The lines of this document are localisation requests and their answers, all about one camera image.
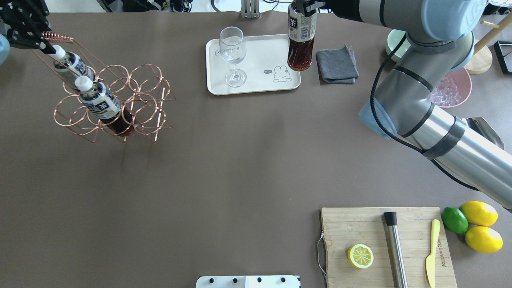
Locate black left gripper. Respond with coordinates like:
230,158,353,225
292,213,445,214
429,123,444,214
0,0,57,55

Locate tea bottle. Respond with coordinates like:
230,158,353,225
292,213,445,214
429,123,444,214
287,0,318,72
75,76,134,137
49,44,95,90

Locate copper wire bottle basket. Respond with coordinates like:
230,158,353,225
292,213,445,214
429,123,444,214
41,31,176,143

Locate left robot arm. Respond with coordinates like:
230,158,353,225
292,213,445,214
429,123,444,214
0,0,55,64

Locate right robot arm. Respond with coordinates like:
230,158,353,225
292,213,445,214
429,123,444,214
296,0,512,211

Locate grey folded cloth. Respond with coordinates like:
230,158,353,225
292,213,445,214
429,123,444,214
315,45,360,84

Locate cream rabbit tray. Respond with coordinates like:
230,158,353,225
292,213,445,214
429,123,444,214
206,34,301,96

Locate clear wine glass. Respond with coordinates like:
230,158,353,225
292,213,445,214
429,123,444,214
219,27,247,88

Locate green bowl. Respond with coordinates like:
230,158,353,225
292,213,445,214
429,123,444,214
386,29,411,62

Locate pink bowl of ice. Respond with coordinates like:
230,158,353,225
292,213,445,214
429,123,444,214
427,68,472,108

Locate wooden cup tree stand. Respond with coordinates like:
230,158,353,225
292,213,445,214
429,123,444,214
464,14,512,75

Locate black glass holder tray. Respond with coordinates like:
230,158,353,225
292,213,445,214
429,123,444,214
493,41,512,75

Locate steel ice scoop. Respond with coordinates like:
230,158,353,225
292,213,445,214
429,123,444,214
462,117,505,150

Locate bamboo cutting board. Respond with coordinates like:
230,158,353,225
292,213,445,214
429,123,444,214
320,207,441,288

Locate steel muddler black tip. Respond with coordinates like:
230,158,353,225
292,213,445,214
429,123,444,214
383,211,408,288

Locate half lemon slice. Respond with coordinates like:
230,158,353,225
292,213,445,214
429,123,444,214
347,244,374,269

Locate green lime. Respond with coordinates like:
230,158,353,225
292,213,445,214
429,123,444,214
441,207,469,235

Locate yellow lemon upper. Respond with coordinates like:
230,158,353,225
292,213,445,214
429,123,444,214
460,200,498,227

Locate yellow lemon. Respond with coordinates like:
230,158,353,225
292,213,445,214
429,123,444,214
464,226,503,253
460,200,498,227

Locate yellow plastic knife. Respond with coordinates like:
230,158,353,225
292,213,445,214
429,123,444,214
425,219,440,288

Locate yellow lemon lower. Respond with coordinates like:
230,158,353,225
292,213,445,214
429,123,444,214
464,226,503,253

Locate aluminium frame post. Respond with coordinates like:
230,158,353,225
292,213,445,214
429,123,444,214
241,0,261,19

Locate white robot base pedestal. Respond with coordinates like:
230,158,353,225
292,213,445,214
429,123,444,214
195,275,302,288

